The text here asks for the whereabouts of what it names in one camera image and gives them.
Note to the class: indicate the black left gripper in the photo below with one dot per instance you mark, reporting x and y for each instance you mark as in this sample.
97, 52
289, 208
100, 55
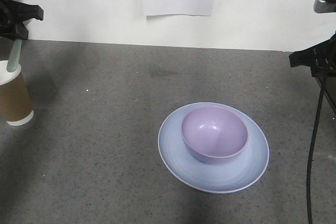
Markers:
13, 12

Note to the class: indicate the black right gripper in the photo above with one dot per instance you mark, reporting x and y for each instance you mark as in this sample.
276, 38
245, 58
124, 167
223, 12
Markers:
316, 57

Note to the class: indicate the pale green plastic spoon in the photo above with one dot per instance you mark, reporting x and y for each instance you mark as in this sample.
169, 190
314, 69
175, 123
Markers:
14, 55

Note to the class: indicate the purple plastic bowl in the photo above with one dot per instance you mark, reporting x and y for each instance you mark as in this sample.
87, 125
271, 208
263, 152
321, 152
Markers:
214, 135

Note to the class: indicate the brown paper cup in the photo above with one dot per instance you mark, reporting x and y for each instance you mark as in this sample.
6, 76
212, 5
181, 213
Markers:
16, 106

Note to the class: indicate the blue round plate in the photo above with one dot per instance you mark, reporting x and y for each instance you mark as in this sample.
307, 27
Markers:
235, 174

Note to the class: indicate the black flat appliance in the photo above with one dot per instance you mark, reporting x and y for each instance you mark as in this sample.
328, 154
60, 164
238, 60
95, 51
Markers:
328, 89

